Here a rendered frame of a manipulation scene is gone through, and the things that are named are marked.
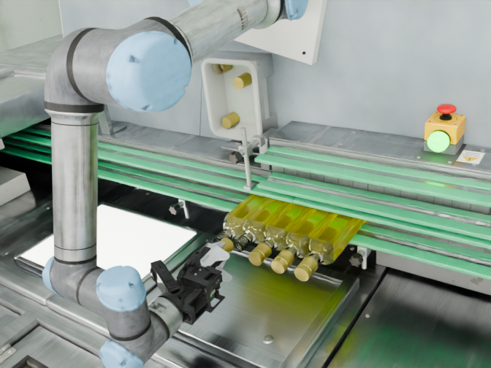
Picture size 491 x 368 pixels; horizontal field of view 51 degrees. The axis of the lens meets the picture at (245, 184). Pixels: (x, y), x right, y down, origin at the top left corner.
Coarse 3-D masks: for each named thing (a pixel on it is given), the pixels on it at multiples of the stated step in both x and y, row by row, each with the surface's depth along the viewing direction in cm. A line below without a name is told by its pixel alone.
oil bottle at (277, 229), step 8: (288, 208) 125; (296, 208) 125; (304, 208) 124; (280, 216) 122; (288, 216) 122; (296, 216) 122; (272, 224) 120; (280, 224) 119; (288, 224) 119; (264, 232) 119; (272, 232) 117; (280, 232) 117; (280, 240) 117; (280, 248) 118
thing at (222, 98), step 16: (208, 64) 140; (240, 64) 132; (208, 80) 141; (224, 80) 146; (256, 80) 132; (208, 96) 143; (224, 96) 148; (240, 96) 145; (256, 96) 133; (208, 112) 145; (224, 112) 150; (240, 112) 148; (256, 112) 136; (224, 128) 149; (256, 128) 146
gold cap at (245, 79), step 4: (240, 76) 138; (244, 76) 138; (248, 76) 139; (236, 80) 138; (240, 80) 137; (244, 80) 138; (248, 80) 139; (236, 84) 139; (240, 84) 138; (244, 84) 138; (248, 84) 140; (240, 88) 139
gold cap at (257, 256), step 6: (258, 246) 115; (264, 246) 114; (252, 252) 113; (258, 252) 113; (264, 252) 113; (270, 252) 115; (252, 258) 113; (258, 258) 112; (264, 258) 113; (258, 264) 113
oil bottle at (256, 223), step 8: (272, 200) 129; (280, 200) 128; (264, 208) 126; (272, 208) 125; (280, 208) 125; (248, 216) 123; (256, 216) 123; (264, 216) 123; (272, 216) 123; (248, 224) 121; (256, 224) 120; (264, 224) 120; (256, 232) 120; (256, 240) 121
